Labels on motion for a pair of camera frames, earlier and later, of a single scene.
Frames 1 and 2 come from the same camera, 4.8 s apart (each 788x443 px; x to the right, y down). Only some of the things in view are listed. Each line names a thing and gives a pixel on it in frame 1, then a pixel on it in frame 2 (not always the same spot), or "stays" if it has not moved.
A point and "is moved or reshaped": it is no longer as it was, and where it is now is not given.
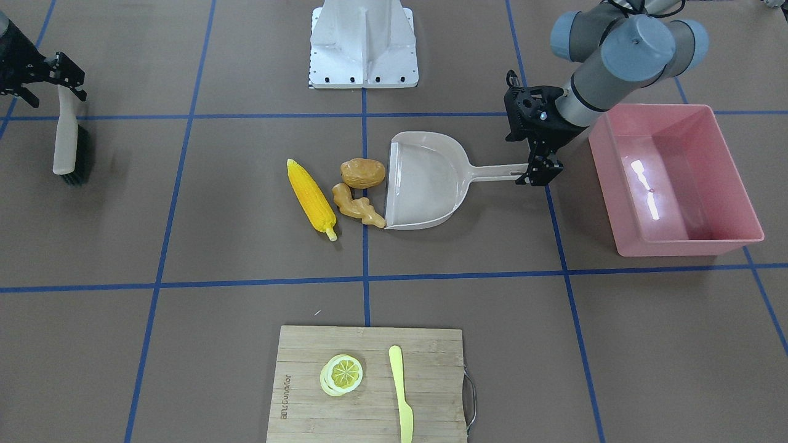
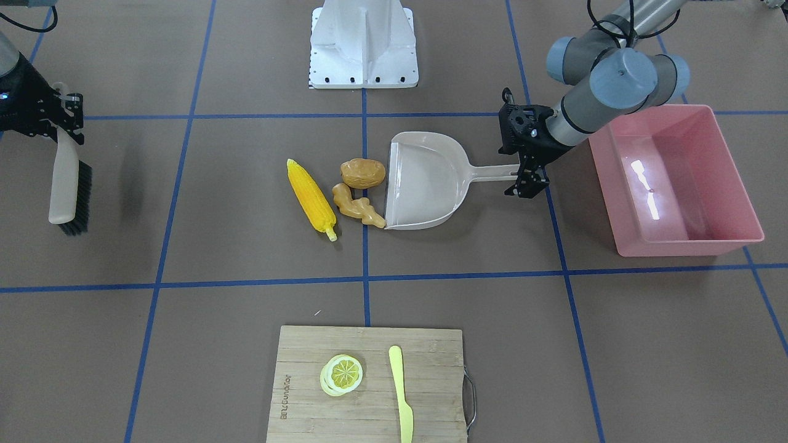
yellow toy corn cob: (311, 200) stays
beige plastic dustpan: (428, 178) stays
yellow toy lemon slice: (341, 375) stays
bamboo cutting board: (368, 384) stays
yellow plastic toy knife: (406, 412) stays
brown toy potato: (362, 173) stays
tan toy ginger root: (358, 207) stays
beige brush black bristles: (72, 152) is moved or reshaped
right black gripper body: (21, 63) to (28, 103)
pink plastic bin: (670, 183) stays
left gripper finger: (532, 176) to (520, 187)
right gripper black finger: (64, 71) to (71, 119)
